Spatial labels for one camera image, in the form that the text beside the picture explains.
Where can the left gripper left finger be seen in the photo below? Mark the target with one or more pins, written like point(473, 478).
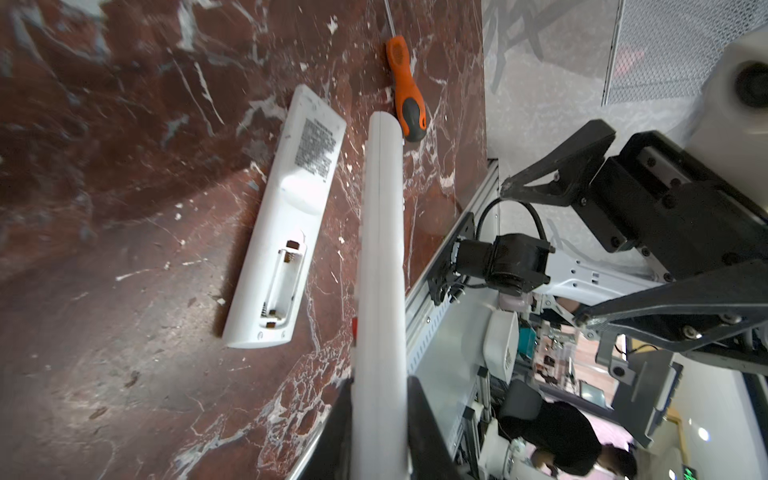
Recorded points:
point(330, 459)

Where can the white wire mesh basket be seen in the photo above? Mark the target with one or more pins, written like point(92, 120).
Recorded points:
point(682, 40)

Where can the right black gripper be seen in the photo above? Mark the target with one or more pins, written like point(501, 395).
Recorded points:
point(708, 241)

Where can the person in black shirt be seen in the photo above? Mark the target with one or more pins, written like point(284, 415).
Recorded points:
point(564, 439)

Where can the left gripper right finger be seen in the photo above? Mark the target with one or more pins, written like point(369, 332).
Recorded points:
point(429, 455)

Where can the pink object in basket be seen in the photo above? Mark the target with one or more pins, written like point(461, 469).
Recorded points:
point(625, 59)

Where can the white remote control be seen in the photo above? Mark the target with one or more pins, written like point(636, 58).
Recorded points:
point(270, 287)

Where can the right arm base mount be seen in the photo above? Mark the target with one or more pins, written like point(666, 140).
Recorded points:
point(441, 275)

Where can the white remote with coloured buttons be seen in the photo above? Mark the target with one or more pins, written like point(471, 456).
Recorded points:
point(379, 391)

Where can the orange handled screwdriver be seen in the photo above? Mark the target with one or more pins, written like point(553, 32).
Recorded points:
point(410, 108)

